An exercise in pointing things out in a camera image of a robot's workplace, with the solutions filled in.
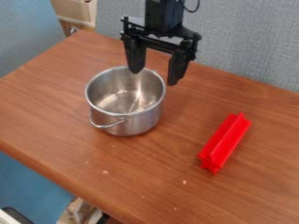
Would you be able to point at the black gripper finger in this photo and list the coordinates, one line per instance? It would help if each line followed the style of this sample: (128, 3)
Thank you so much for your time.
(135, 55)
(178, 65)

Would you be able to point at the red cross-shaped plastic bar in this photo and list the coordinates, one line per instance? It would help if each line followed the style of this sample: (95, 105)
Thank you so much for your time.
(223, 142)

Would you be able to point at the stainless steel pot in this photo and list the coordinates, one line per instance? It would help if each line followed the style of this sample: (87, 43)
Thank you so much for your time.
(126, 101)

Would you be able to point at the wooden table leg frame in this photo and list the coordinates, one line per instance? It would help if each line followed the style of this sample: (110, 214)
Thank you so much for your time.
(80, 213)

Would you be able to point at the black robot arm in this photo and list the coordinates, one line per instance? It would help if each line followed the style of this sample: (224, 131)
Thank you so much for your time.
(163, 14)

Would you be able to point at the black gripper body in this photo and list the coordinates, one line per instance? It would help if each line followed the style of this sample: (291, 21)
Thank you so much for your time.
(178, 39)

